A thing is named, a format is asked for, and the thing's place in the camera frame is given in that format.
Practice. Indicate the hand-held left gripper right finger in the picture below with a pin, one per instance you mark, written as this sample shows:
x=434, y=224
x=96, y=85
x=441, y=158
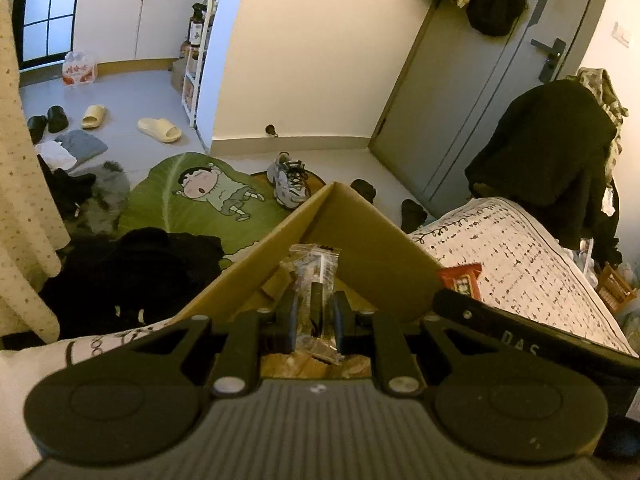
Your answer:
x=345, y=321

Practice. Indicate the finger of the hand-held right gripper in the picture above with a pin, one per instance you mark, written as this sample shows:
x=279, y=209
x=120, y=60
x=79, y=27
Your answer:
x=462, y=310

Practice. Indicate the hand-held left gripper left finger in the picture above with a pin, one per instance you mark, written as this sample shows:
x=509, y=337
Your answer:
x=287, y=321

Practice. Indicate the red snack packet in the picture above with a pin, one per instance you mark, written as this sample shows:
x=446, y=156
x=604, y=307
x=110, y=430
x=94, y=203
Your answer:
x=462, y=280

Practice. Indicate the clear plastic snack packet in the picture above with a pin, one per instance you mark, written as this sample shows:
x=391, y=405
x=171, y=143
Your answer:
x=315, y=275

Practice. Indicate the brown cardboard box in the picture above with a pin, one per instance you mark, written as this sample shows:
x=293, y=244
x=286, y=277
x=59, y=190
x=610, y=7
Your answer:
x=360, y=240

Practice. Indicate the white black-patterned bed cover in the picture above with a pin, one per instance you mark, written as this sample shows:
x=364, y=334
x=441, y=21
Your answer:
x=520, y=270

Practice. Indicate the black sock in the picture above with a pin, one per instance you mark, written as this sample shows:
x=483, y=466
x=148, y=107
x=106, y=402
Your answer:
x=414, y=213
x=365, y=188

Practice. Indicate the grey white sneaker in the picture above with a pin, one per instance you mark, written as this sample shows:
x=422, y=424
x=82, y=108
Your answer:
x=290, y=180

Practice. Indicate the green cartoon rug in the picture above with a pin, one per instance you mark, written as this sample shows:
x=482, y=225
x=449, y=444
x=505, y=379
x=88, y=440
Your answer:
x=200, y=195

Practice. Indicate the black clothes pile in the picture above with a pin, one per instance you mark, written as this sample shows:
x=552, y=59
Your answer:
x=130, y=275

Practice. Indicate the black coat pile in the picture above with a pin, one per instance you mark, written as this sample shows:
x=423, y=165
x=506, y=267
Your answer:
x=545, y=160

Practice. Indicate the black door stopper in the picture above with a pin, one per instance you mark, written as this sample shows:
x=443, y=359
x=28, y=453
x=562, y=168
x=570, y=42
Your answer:
x=271, y=130

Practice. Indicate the grey furry garment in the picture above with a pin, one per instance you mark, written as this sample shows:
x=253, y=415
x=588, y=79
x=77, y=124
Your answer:
x=107, y=192

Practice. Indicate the grey door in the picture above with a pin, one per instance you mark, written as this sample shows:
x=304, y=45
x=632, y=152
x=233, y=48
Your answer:
x=475, y=85

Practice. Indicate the beige slipper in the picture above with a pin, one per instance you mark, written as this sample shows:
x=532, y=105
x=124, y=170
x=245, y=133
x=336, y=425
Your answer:
x=159, y=130
x=94, y=116

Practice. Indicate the camouflage garment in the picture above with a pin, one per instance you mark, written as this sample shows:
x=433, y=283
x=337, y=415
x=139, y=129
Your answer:
x=606, y=94

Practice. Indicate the white shelf rack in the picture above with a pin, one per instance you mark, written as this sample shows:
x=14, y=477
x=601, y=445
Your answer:
x=197, y=70

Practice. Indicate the grey folded cloth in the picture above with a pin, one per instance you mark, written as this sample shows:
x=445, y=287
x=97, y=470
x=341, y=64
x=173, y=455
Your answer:
x=82, y=143

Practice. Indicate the white folded cloth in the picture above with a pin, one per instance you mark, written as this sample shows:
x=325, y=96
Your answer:
x=56, y=156

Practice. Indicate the cream dotted curtain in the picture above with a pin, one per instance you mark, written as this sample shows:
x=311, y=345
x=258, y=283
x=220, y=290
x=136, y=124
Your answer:
x=25, y=200

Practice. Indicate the black slipper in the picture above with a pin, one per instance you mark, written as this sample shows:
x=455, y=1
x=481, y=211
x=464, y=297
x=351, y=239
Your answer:
x=36, y=127
x=56, y=119

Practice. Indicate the brown pump bottle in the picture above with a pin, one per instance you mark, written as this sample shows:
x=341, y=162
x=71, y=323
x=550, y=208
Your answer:
x=196, y=25

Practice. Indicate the red white plastic bag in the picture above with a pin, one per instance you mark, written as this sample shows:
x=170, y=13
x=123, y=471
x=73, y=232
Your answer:
x=79, y=68

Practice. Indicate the white kitchen cabinet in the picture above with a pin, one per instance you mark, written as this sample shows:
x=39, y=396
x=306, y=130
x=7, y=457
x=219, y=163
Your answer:
x=140, y=15

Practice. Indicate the black framed glass door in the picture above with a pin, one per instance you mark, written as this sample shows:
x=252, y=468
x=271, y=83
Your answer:
x=45, y=10

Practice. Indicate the white light switch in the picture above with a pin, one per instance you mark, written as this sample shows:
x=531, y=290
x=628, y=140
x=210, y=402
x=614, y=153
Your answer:
x=621, y=35

